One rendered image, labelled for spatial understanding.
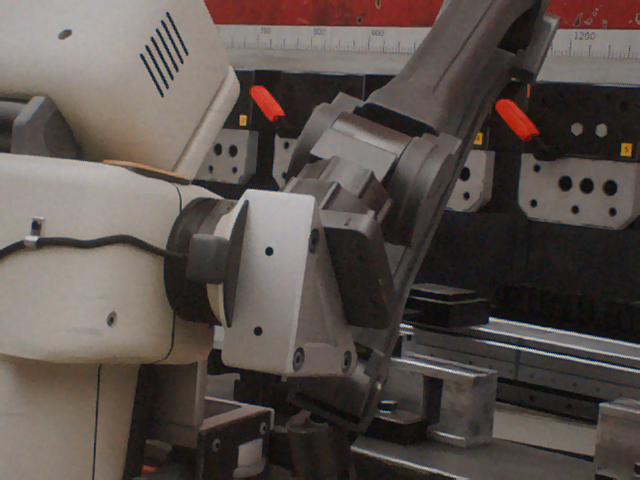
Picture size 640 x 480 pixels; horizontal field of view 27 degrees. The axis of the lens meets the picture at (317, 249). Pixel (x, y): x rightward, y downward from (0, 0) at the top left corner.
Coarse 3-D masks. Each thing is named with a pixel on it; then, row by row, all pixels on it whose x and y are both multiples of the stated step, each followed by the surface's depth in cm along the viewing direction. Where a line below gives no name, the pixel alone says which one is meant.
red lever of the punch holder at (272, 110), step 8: (256, 88) 180; (264, 88) 181; (256, 96) 180; (264, 96) 180; (264, 104) 179; (272, 104) 179; (264, 112) 179; (272, 112) 178; (280, 112) 179; (272, 120) 179; (280, 120) 178; (280, 128) 177; (288, 128) 177; (296, 128) 178; (280, 136) 177; (288, 136) 177; (296, 136) 178
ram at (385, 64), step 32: (224, 0) 189; (256, 0) 185; (288, 0) 181; (320, 0) 178; (352, 0) 174; (384, 0) 171; (416, 0) 167; (576, 0) 153; (608, 0) 150; (256, 64) 186; (288, 64) 182; (320, 64) 178; (352, 64) 174; (384, 64) 171; (544, 64) 156; (576, 64) 153; (608, 64) 150
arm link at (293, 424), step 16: (304, 416) 126; (320, 416) 125; (288, 432) 125; (304, 432) 123; (320, 432) 123; (336, 432) 124; (304, 448) 124; (320, 448) 124; (336, 448) 124; (304, 464) 125; (320, 464) 124; (336, 464) 124
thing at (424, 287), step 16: (416, 288) 197; (432, 288) 198; (448, 288) 200; (416, 304) 195; (432, 304) 193; (448, 304) 192; (464, 304) 194; (480, 304) 197; (416, 320) 195; (432, 320) 193; (448, 320) 192; (464, 320) 195; (480, 320) 198
